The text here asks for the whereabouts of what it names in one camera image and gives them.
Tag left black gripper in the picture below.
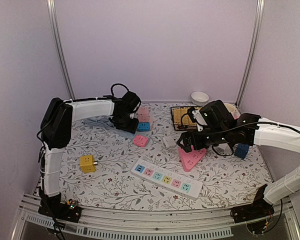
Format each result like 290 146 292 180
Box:
114 112 139 134

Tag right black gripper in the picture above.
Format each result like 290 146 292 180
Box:
178 126 230 152

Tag pink triangular power strip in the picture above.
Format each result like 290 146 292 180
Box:
178 147 207 172

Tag small pink adapter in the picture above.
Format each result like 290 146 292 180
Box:
133 134 149 148

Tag white cube plug adapter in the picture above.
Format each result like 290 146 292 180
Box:
163 136 176 148

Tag blue cube socket adapter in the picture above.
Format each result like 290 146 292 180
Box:
234 143 250 159

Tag yellow cube socket adapter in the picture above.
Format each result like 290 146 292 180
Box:
80 154 98 174

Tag white multicolour power strip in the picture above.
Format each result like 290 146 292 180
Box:
130 159 203 200

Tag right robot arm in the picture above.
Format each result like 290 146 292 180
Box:
177 100 300 218

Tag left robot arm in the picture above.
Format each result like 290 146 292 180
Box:
36 89 142 217

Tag light blue cube socket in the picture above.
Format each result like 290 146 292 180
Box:
137 122 151 132

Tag pink cube socket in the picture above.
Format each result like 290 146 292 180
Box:
137 107 150 123

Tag woven bamboo tray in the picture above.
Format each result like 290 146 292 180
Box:
172 106 196 126

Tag white bowl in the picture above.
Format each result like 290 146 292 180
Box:
190 91 210 107

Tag cream mug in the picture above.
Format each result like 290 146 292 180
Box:
224 103 241 120

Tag white power strip cable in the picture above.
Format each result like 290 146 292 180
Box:
199 188 228 208

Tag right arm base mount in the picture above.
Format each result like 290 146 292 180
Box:
230 202 275 235

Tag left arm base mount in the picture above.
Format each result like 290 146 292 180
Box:
38 196 82 223

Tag left aluminium frame post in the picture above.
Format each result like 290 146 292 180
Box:
46 0 76 100

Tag aluminium frame post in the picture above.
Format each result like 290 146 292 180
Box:
235 0 265 108
46 0 76 100

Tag right aluminium frame post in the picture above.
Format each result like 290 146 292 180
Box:
235 0 265 108

